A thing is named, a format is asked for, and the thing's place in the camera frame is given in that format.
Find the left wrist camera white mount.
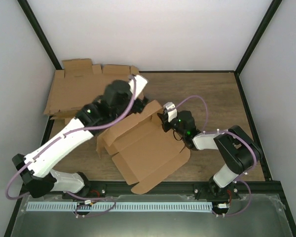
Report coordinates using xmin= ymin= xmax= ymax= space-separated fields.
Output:
xmin=128 ymin=75 xmax=148 ymax=99

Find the stack of flat cardboard blanks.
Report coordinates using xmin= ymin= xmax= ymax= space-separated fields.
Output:
xmin=44 ymin=58 xmax=139 ymax=123

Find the brown cardboard box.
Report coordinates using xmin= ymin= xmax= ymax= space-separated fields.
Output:
xmin=97 ymin=100 xmax=190 ymax=195

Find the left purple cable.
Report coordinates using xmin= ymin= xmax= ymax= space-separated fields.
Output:
xmin=5 ymin=74 xmax=139 ymax=218

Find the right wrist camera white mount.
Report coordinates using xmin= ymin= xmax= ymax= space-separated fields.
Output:
xmin=163 ymin=102 xmax=177 ymax=122

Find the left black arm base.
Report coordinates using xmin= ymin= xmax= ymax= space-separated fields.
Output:
xmin=62 ymin=181 xmax=107 ymax=200

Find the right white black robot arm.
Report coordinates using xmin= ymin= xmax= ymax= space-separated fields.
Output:
xmin=157 ymin=110 xmax=262 ymax=199

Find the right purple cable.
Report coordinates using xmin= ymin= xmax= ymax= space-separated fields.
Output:
xmin=175 ymin=95 xmax=259 ymax=218

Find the grey metal base plate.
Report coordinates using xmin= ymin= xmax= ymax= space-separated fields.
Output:
xmin=12 ymin=195 xmax=292 ymax=237

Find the light blue slotted cable duct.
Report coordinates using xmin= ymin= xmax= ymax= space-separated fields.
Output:
xmin=26 ymin=201 xmax=213 ymax=213

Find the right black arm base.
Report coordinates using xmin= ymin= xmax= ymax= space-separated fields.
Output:
xmin=193 ymin=178 xmax=239 ymax=202

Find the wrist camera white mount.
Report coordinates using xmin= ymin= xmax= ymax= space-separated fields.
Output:
xmin=128 ymin=75 xmax=148 ymax=99
xmin=163 ymin=102 xmax=177 ymax=122

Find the black aluminium frame rail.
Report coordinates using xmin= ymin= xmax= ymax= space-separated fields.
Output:
xmin=38 ymin=180 xmax=283 ymax=197

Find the purple cable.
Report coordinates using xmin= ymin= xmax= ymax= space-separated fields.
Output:
xmin=5 ymin=74 xmax=139 ymax=218
xmin=175 ymin=95 xmax=259 ymax=218

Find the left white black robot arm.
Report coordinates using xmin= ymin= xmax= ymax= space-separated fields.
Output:
xmin=12 ymin=75 xmax=148 ymax=199

